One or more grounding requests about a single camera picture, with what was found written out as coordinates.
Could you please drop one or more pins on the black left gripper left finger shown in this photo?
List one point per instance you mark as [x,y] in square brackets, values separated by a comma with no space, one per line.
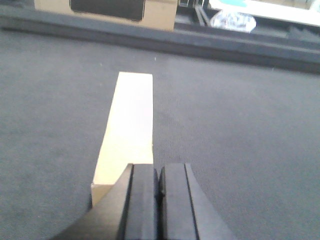
[129,211]

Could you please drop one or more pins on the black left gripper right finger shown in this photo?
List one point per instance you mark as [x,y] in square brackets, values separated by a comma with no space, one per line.
[186,211]

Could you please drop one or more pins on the brown cardboard package box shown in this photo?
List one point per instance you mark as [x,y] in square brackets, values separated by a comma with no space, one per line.
[128,137]

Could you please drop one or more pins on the large stacked cardboard box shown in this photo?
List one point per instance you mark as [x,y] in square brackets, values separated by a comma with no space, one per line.
[152,14]

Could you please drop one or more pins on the crumpled clear plastic bag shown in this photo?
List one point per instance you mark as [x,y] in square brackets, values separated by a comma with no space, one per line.
[233,21]

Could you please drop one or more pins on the blue foam pad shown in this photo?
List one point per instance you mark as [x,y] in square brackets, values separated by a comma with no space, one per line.
[236,3]

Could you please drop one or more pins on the dark conveyor side rail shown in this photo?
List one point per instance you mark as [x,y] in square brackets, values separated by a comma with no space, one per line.
[207,43]

